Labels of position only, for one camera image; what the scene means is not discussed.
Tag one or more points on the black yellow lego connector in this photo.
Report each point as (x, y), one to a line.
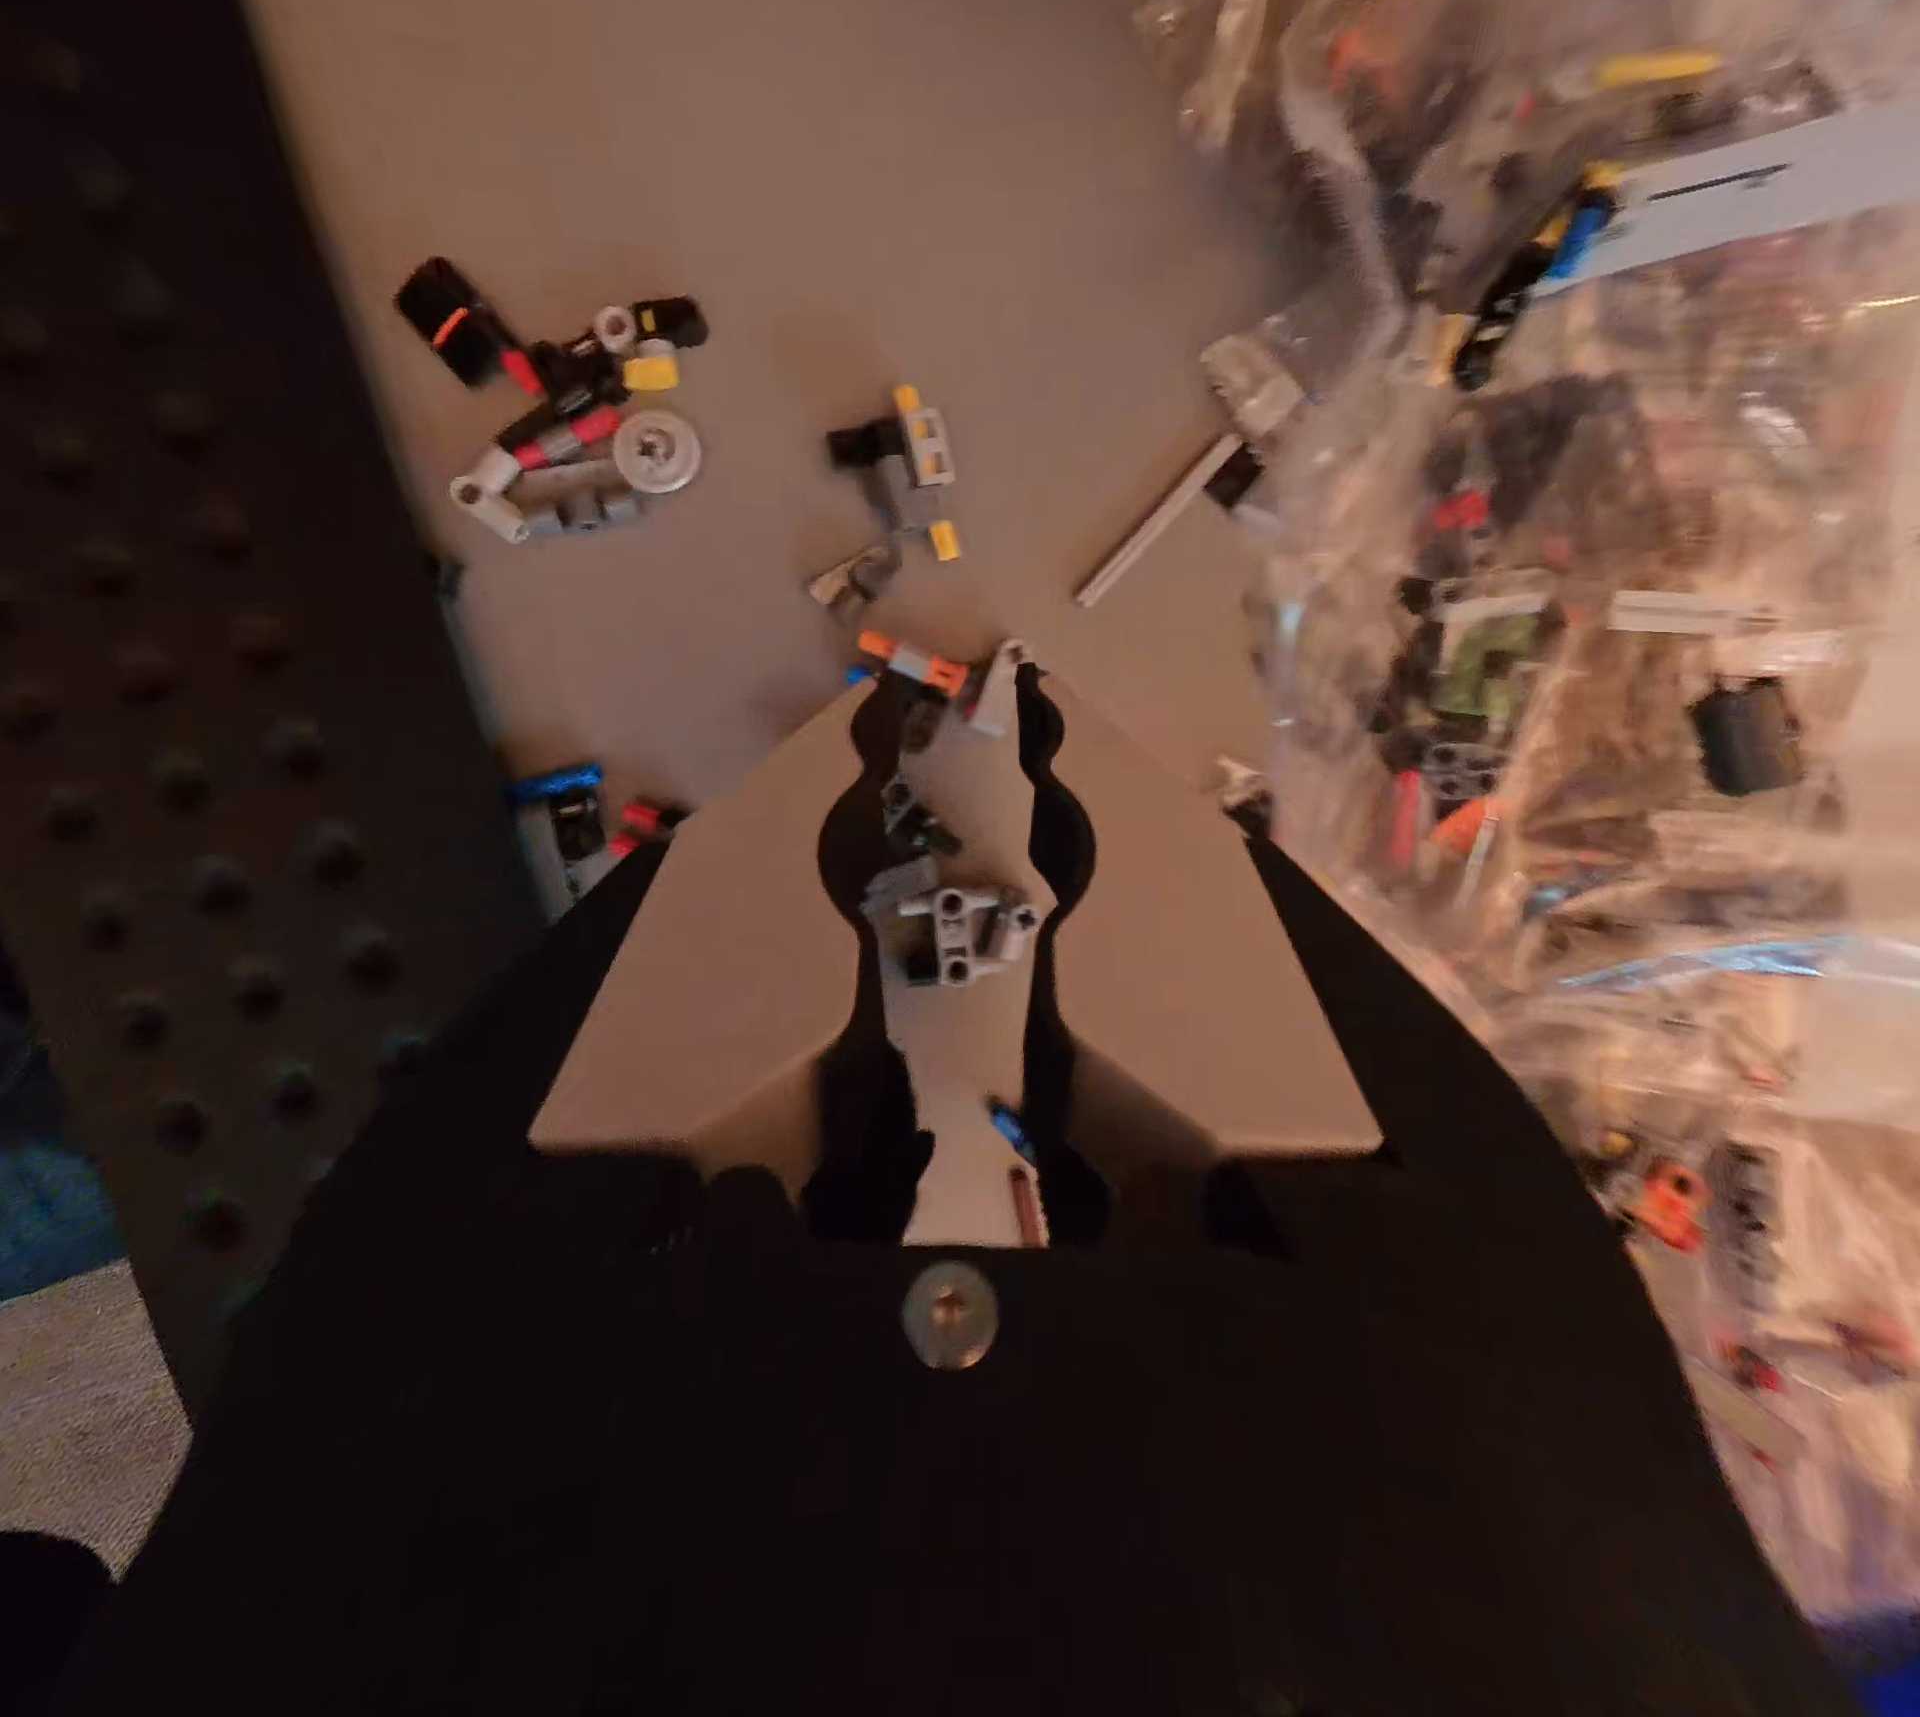
(669, 323)

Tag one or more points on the orange grey lego pin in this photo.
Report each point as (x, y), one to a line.
(915, 662)

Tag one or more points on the grey yellow lego connector assembly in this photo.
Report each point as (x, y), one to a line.
(908, 456)

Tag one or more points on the loose small lego pieces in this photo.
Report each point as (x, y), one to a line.
(945, 923)

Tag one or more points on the grey lego pulley wheel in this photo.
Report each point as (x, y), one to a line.
(656, 452)

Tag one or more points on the black lego panel red stripe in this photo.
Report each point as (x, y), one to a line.
(442, 307)

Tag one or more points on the dark grey block blue pin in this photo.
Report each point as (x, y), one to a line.
(1012, 1128)

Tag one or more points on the orange blue black connector cluster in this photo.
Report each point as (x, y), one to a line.
(918, 719)

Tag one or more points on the black red lego pin block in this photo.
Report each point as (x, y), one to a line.
(643, 825)

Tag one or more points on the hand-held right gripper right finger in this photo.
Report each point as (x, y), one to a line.
(1201, 997)

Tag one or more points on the pile of clear lego bags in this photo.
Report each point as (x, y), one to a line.
(1651, 547)

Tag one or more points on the brown lego axle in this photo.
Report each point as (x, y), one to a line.
(1029, 1207)

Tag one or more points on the person's leg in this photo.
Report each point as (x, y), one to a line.
(45, 1194)

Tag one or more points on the light grey lego bush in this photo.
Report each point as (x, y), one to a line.
(612, 325)

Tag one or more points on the blue lego axle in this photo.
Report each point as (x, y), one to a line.
(554, 782)

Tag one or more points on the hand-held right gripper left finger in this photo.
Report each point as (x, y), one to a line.
(720, 983)

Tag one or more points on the black perforated pad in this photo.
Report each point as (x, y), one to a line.
(180, 696)

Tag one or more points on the thin grey lego liftarm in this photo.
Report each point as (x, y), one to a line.
(998, 696)

